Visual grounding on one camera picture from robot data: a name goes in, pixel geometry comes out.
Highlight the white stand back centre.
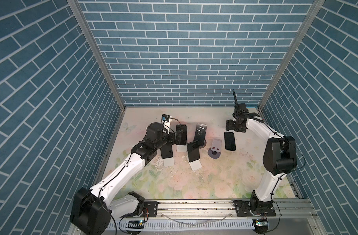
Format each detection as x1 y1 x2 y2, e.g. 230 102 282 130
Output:
177 146 187 153

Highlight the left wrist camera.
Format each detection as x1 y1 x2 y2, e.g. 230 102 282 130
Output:
161 114 171 126

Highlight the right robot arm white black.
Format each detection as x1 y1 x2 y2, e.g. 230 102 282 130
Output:
224 102 297 217

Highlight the white stand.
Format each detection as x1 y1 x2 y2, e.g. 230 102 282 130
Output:
189 160 202 171
177 146 187 153
163 158 175 167

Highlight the white stand front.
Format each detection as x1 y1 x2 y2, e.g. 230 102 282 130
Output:
189 160 202 171

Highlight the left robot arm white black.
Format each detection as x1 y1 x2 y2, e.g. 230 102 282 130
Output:
69 122 187 235

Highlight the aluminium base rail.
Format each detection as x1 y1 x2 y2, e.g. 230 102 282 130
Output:
109 199 326 235

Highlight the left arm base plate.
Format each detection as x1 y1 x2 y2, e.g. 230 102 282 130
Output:
119 201 159 217

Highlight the phone on dark round stand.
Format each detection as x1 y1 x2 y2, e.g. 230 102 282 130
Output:
194 123 207 146

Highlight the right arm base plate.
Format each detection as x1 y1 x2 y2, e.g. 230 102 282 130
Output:
232 198 276 217

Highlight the white stand left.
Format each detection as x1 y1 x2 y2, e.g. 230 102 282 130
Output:
163 158 175 167

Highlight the white slotted cable duct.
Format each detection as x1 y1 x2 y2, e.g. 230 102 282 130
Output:
106 219 255 232

